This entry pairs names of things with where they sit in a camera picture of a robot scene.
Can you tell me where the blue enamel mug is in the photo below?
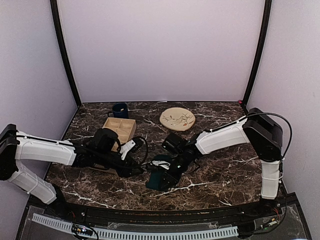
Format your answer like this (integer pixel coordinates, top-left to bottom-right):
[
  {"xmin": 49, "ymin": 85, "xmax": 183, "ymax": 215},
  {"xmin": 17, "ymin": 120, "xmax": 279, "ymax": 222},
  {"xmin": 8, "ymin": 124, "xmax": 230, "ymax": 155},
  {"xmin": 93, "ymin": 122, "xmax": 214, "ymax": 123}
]
[{"xmin": 107, "ymin": 102, "xmax": 129, "ymax": 119}]

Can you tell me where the dark green sock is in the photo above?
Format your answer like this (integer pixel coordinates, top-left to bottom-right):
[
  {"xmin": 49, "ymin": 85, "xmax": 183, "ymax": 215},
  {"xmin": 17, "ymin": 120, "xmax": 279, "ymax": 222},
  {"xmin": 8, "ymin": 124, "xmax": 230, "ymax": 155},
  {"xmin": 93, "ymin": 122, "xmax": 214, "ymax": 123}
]
[{"xmin": 145, "ymin": 154, "xmax": 173, "ymax": 191}]

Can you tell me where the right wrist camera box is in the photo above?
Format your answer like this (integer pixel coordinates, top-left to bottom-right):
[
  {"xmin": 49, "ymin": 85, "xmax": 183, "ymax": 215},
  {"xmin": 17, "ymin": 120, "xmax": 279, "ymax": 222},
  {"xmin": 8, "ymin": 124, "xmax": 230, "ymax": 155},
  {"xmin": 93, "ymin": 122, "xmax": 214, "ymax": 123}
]
[{"xmin": 150, "ymin": 160, "xmax": 171, "ymax": 170}]

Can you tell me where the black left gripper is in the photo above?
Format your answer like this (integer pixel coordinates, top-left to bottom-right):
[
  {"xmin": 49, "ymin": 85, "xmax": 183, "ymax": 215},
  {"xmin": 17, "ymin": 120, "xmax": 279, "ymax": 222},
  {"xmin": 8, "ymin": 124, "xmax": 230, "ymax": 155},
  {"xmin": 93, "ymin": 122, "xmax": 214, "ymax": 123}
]
[{"xmin": 95, "ymin": 149, "xmax": 144, "ymax": 178}]

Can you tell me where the white slotted cable duct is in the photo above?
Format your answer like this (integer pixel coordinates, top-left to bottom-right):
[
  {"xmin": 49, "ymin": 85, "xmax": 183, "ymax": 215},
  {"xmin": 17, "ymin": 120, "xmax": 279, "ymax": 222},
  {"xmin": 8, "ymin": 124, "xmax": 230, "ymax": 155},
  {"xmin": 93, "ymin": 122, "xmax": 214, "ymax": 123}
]
[{"xmin": 31, "ymin": 213, "xmax": 239, "ymax": 240}]

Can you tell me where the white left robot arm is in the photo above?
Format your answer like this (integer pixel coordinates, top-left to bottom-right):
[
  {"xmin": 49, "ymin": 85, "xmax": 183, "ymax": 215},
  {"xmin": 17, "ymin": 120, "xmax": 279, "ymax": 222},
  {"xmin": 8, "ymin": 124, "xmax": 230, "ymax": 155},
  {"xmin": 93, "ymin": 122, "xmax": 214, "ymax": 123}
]
[{"xmin": 0, "ymin": 124, "xmax": 144, "ymax": 218}]

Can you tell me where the black left corner frame post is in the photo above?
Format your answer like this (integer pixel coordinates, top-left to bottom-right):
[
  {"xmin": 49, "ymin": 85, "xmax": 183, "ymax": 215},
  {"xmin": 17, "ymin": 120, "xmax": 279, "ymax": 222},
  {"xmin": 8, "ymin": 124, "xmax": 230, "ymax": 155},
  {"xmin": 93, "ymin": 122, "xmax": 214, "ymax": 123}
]
[{"xmin": 50, "ymin": 0, "xmax": 82, "ymax": 108}]

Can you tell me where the bird pattern ceramic plate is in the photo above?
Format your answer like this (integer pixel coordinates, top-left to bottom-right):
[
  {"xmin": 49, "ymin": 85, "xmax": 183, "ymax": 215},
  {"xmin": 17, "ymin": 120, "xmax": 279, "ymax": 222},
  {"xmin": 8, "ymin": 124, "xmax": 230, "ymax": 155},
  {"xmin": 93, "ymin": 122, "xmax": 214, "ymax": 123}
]
[{"xmin": 159, "ymin": 107, "xmax": 196, "ymax": 132}]

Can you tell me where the wooden compartment box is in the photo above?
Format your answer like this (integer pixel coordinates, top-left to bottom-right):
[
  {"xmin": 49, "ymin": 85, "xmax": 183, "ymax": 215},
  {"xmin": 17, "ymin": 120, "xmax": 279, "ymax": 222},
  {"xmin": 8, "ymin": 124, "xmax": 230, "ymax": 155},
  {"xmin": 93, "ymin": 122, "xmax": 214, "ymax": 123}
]
[{"xmin": 90, "ymin": 117, "xmax": 137, "ymax": 178}]

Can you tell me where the black corner frame post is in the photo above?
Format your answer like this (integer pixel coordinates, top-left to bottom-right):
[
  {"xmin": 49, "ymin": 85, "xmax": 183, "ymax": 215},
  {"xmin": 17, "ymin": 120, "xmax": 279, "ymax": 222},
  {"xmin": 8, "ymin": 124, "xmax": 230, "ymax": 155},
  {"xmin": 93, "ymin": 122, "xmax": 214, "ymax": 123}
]
[
  {"xmin": 239, "ymin": 0, "xmax": 273, "ymax": 112},
  {"xmin": 50, "ymin": 0, "xmax": 82, "ymax": 108}
]

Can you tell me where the black right corner frame post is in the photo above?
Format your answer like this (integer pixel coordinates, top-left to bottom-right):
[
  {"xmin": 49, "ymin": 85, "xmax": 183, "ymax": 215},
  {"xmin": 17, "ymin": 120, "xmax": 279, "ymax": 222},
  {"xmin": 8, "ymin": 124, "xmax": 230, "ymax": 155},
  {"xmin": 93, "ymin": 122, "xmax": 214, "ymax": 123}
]
[{"xmin": 239, "ymin": 0, "xmax": 273, "ymax": 112}]

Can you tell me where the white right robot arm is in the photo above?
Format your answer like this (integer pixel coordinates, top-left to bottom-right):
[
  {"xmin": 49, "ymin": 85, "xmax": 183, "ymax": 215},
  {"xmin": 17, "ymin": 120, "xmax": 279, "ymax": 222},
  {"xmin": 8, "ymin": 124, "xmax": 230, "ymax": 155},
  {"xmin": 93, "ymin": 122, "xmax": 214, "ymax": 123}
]
[{"xmin": 158, "ymin": 107, "xmax": 287, "ymax": 217}]

